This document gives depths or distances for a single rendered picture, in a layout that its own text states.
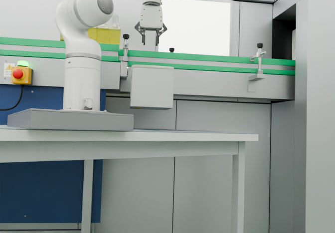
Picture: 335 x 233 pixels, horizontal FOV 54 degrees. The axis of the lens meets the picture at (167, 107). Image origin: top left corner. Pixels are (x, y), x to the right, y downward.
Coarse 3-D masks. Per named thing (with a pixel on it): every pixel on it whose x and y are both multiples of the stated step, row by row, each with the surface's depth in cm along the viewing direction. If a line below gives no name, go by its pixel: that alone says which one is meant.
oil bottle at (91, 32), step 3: (93, 27) 162; (96, 27) 162; (90, 30) 161; (93, 30) 161; (96, 30) 162; (90, 33) 161; (93, 33) 161; (96, 33) 162; (90, 36) 161; (93, 36) 161; (96, 36) 163; (93, 39) 161
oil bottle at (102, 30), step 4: (104, 24) 162; (100, 28) 162; (104, 28) 162; (108, 28) 163; (100, 32) 162; (104, 32) 162; (108, 32) 163; (100, 36) 162; (104, 36) 162; (108, 36) 164; (96, 40) 162; (100, 40) 161; (104, 40) 162; (108, 40) 165
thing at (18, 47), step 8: (0, 40) 145; (8, 40) 146; (16, 40) 146; (24, 40) 147; (32, 40) 147; (40, 40) 147; (48, 40) 148; (56, 40) 148; (0, 48) 145; (8, 48) 146; (16, 48) 146; (24, 48) 147; (32, 48) 147; (40, 48) 148; (48, 48) 148; (56, 48) 148; (64, 48) 149; (104, 48) 151; (112, 48) 151; (32, 56) 147; (40, 56) 147; (48, 56) 148; (56, 56) 148; (64, 56) 148; (104, 56) 151; (112, 56) 151
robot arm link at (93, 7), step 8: (80, 0) 107; (88, 0) 106; (96, 0) 106; (104, 0) 108; (112, 0) 112; (80, 8) 108; (88, 8) 106; (96, 8) 106; (104, 8) 108; (112, 8) 111; (80, 16) 109; (88, 16) 108; (96, 16) 108; (104, 16) 109; (88, 24) 112; (96, 24) 112
